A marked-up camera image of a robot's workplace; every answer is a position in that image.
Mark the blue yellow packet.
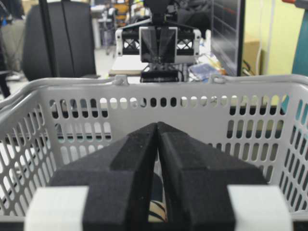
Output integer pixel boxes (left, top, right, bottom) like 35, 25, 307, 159
188, 53, 226, 82

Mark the black camera box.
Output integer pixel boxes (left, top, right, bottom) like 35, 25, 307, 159
140, 70, 179, 83

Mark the striped beige slipper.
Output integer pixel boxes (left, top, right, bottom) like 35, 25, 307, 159
148, 200, 167, 222

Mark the black office chair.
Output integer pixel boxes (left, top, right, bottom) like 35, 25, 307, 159
22, 0, 98, 81

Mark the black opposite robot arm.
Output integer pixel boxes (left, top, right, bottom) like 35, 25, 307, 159
23, 0, 257, 231

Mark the grey plastic shopping basket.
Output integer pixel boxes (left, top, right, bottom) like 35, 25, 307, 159
0, 75, 308, 216

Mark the black monitor panel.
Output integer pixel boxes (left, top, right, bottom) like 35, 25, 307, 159
211, 0, 246, 77

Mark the right gripper black opposite finger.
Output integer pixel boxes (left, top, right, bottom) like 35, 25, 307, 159
159, 27, 178, 62
139, 26, 158, 62

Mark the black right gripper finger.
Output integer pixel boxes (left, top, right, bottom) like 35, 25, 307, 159
157, 122, 294, 231
24, 123, 157, 231

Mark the cardboard box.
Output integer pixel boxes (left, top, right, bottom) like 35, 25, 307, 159
242, 33, 259, 75

